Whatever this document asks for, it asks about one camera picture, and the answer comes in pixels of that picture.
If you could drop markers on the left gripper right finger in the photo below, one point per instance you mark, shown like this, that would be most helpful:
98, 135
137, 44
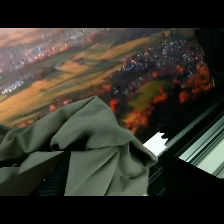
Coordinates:
190, 180

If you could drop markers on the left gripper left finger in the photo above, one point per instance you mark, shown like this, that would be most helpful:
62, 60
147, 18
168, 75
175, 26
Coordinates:
40, 181

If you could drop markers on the grey-green shirt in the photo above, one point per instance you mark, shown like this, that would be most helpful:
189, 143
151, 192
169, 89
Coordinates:
100, 140

